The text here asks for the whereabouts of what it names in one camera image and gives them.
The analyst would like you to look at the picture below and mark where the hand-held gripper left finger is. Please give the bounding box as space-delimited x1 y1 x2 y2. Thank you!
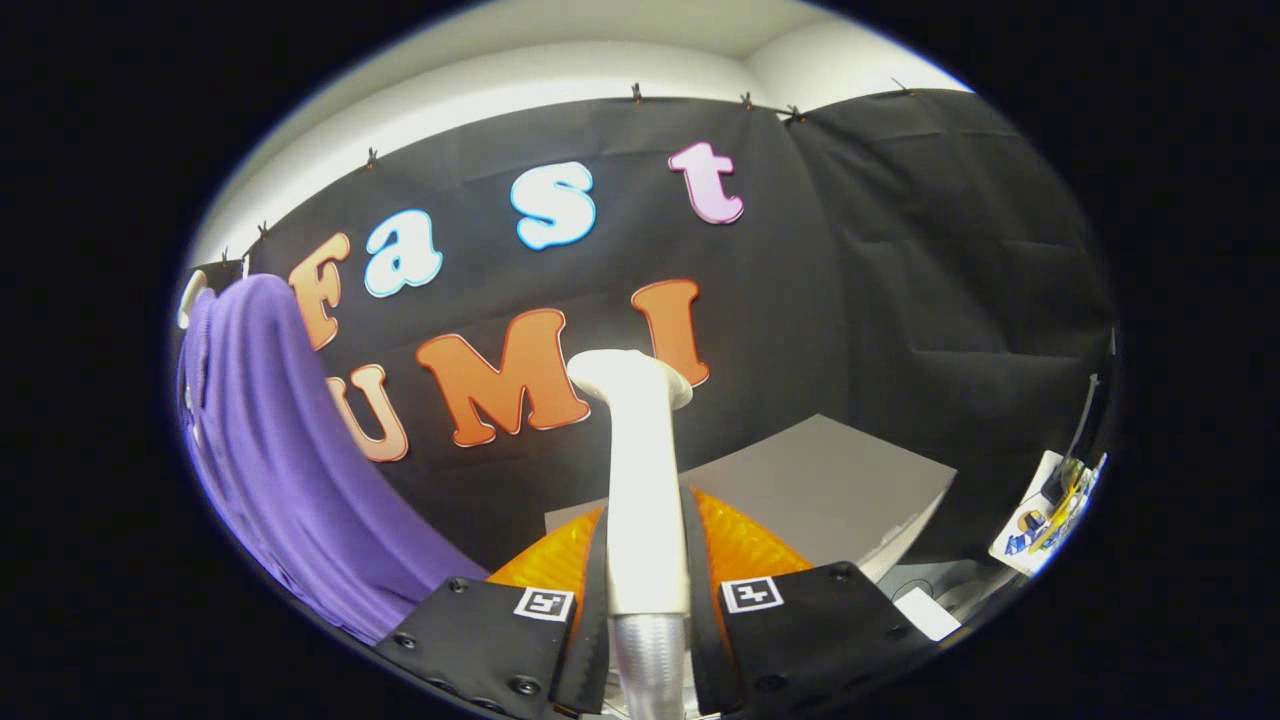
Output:
375 505 611 720

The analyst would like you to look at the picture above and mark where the white garment steamer with hose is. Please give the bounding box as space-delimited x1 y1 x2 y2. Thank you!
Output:
566 349 694 720

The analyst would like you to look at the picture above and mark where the purple corduroy jacket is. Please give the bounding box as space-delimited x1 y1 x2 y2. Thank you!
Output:
178 273 491 646

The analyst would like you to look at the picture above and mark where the dark computer monitor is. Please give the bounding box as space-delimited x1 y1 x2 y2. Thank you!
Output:
1068 372 1117 471

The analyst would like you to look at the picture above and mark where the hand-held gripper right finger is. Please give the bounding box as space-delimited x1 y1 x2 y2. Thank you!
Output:
683 487 941 720

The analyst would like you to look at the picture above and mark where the white tray of tools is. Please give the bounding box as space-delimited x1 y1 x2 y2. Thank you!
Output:
988 450 1106 579

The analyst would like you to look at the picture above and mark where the grey cabinet with drawers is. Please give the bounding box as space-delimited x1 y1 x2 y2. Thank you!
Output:
545 414 959 586

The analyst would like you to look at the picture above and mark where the cream plastic clothes hanger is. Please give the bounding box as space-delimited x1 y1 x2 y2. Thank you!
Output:
178 270 211 331

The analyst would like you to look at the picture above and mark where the black backdrop cloth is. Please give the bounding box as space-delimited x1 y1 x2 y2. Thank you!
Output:
185 88 1119 601

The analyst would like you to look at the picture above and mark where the white paper sheet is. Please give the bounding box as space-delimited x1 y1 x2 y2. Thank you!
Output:
893 587 963 642

